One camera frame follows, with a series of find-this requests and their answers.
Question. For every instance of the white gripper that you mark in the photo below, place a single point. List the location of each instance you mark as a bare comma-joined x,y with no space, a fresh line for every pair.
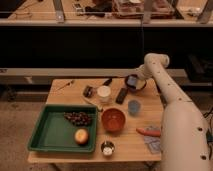
142,72

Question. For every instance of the purple bowl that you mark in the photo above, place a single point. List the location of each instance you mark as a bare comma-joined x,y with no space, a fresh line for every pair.
140,84

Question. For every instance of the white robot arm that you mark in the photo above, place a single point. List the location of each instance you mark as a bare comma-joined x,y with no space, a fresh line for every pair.
183,127

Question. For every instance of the orange bowl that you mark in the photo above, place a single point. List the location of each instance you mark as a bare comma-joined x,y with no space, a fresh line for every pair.
113,120

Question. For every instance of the black remote control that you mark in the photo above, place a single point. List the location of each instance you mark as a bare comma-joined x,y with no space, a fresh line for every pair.
121,95

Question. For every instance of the blue plastic cup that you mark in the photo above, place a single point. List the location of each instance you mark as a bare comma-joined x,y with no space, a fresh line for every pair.
133,107

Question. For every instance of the white cup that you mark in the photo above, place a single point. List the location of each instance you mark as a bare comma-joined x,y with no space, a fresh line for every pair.
104,93

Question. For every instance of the wooden spoon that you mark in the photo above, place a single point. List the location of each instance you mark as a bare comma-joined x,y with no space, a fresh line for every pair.
100,108

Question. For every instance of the black brush tool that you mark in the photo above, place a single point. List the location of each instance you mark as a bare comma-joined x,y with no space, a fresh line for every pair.
88,91

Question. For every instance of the orange carrot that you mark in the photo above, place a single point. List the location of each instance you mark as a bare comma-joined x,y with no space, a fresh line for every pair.
148,132

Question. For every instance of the grey blue cloth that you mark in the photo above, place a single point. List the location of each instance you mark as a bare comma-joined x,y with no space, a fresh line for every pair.
153,142

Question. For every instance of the bunch of dark grapes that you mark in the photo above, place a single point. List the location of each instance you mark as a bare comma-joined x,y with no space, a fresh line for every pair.
78,119

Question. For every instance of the small metal cup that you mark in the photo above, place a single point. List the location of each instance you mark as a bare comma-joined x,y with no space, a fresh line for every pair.
107,148

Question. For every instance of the green plastic tray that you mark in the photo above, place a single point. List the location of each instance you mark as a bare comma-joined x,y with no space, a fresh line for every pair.
54,133

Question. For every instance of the black handled utensil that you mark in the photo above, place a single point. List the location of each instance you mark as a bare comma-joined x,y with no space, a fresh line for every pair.
106,83

